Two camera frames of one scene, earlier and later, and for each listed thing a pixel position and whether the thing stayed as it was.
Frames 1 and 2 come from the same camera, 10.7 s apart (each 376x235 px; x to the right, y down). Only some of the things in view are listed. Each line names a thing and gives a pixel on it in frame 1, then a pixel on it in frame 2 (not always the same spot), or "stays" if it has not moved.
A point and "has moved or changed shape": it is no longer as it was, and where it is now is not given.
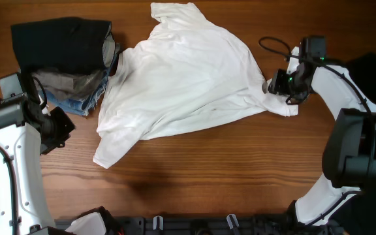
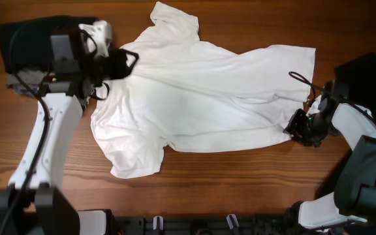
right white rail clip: (232, 220) stays
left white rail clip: (158, 222) stays
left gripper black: (66, 128) → (117, 57)
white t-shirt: (188, 66) has moved or changed shape
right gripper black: (277, 85) → (292, 127)
